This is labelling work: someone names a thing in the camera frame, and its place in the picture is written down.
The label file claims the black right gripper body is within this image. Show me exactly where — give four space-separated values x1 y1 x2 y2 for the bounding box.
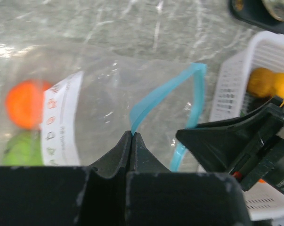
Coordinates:
233 96 284 195

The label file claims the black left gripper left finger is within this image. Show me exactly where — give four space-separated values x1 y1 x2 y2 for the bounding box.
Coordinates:
0 131 132 226

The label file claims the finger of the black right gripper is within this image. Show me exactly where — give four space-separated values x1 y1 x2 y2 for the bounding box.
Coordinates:
176 103 284 173

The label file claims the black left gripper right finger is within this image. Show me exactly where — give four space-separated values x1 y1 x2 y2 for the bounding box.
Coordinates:
126 133 252 226

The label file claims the green toy apple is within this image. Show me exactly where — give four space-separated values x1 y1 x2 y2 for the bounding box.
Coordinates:
2 131 43 166

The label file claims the clear zip top bag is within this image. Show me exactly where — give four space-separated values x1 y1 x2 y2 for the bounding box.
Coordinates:
0 44 207 171

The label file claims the brown toy kiwi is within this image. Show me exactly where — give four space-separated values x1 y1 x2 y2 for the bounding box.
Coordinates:
247 67 275 98

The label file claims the white plastic mesh basket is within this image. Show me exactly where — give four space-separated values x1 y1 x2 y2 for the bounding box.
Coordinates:
209 31 284 221

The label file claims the black serving tray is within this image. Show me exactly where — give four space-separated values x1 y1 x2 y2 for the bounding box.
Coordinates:
228 0 284 35

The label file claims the mint green plate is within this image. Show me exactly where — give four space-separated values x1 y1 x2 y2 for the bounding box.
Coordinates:
262 0 284 22

